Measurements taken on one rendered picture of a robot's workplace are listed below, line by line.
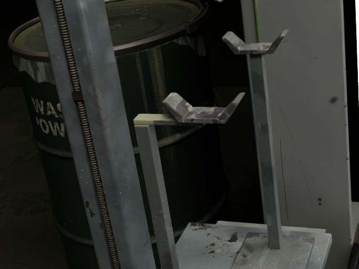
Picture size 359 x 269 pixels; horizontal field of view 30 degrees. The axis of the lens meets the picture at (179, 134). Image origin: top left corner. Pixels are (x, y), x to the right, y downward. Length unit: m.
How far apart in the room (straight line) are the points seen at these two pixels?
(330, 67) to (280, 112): 0.13
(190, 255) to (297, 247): 0.16
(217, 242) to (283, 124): 0.36
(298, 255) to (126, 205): 0.26
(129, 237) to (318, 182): 0.55
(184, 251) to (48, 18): 0.41
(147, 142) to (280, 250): 0.34
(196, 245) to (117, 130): 0.26
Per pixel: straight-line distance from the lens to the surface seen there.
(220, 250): 1.00
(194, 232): 1.05
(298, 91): 1.26
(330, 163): 1.31
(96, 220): 0.89
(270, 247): 0.98
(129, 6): 2.17
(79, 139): 0.83
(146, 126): 0.69
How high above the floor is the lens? 1.36
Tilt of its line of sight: 25 degrees down
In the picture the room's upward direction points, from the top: 9 degrees counter-clockwise
